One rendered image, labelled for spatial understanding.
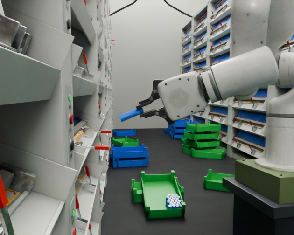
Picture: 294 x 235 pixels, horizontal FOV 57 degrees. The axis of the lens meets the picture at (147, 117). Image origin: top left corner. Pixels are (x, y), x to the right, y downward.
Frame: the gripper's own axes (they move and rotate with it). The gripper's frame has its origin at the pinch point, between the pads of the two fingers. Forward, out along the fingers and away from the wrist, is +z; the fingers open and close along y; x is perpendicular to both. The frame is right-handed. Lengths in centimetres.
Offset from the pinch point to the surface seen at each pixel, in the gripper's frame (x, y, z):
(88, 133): 14.6, 3.1, 26.9
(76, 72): -7.1, -14.8, 10.5
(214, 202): 79, 76, 8
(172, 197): 61, 58, 24
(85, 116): 29.7, -1.3, 34.1
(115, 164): 134, 53, 85
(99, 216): 25, 39, 44
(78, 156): -24.7, 0.8, 7.6
